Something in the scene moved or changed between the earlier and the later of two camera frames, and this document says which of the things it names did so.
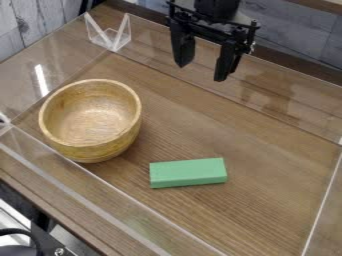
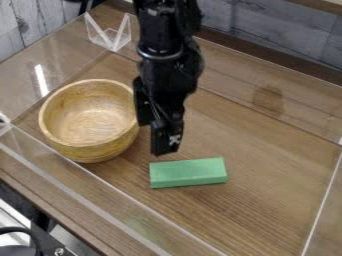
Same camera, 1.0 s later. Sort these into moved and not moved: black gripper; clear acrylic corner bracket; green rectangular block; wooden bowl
Moved: black gripper
Not moved: wooden bowl; clear acrylic corner bracket; green rectangular block
